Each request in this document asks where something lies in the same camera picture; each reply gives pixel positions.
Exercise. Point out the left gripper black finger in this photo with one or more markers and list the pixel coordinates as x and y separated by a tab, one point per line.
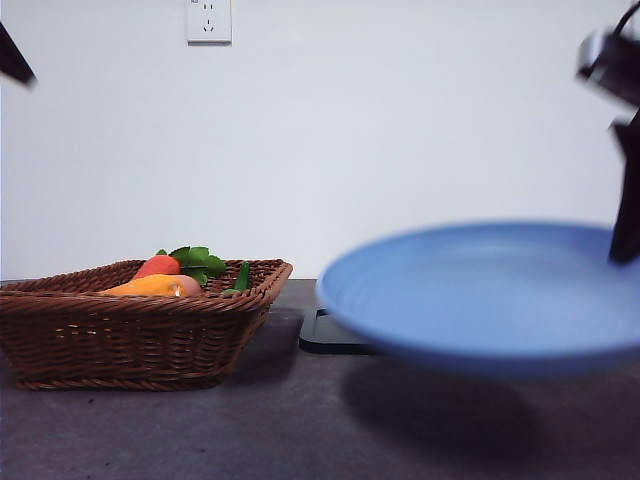
15	55

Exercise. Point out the green pepper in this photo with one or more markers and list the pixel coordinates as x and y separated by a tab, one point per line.
242	279

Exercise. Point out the pale grey camera box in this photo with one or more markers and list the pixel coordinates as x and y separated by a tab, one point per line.
590	52

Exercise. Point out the green leafy vegetable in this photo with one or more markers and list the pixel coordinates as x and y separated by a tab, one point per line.
200	260

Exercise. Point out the black flat board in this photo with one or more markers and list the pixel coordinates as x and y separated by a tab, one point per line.
325	340

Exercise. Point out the orange carrot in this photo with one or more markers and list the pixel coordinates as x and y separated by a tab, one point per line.
159	265

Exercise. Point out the yellow corn cob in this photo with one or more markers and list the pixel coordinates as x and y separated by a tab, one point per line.
145	285

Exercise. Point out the brown egg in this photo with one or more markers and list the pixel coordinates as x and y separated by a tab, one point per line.
192	287

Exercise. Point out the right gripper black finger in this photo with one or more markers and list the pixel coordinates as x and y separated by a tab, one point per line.
627	200

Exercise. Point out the brown wicker basket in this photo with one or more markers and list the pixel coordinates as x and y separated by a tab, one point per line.
125	340

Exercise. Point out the blue round plate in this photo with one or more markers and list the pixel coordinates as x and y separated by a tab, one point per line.
475	300

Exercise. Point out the white wall socket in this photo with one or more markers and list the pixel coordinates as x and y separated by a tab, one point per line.
209	22

